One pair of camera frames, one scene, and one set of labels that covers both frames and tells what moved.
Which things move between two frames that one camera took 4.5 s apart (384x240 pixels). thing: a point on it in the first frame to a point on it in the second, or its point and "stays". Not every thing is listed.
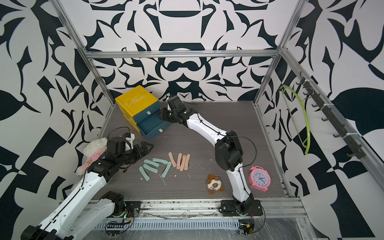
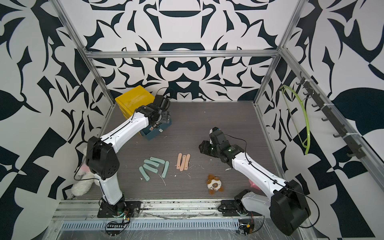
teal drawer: [152, 126] stays
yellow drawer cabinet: [133, 101] stays
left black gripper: [144, 149] to [166, 117]
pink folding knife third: [182, 166] stays
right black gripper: [163, 114] to [203, 148]
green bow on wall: [307, 126] stays
